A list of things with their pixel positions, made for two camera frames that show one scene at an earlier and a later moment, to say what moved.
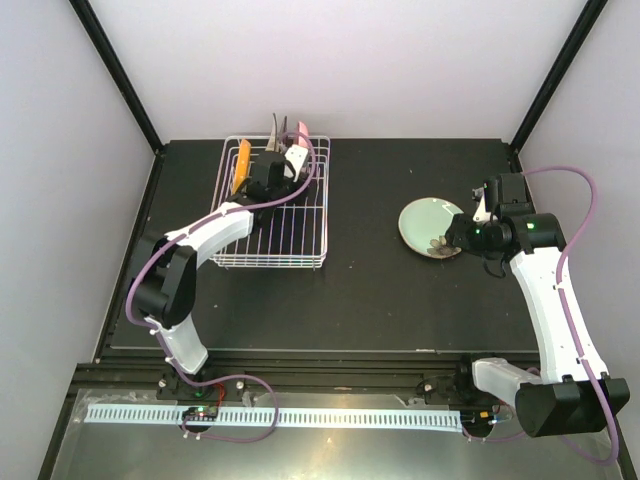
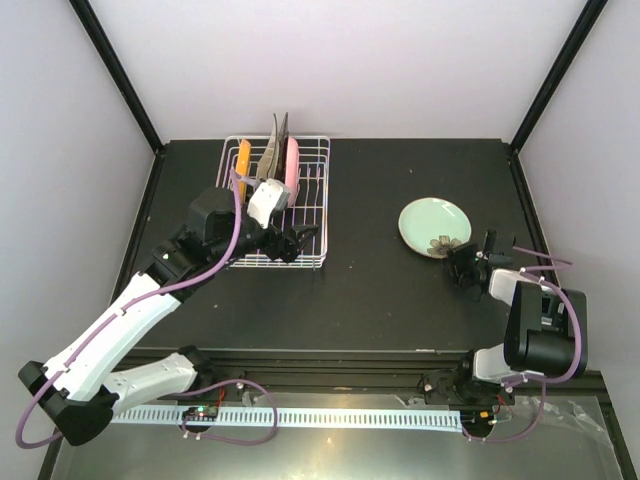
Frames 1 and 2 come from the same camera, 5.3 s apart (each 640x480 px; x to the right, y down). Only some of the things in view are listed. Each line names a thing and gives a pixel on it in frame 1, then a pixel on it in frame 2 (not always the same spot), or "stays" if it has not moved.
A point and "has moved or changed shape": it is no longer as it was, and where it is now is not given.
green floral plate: x=423 y=226 stays
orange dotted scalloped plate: x=243 y=162 stays
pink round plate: x=302 y=127 has moved or changed shape
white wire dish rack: x=283 y=182 stays
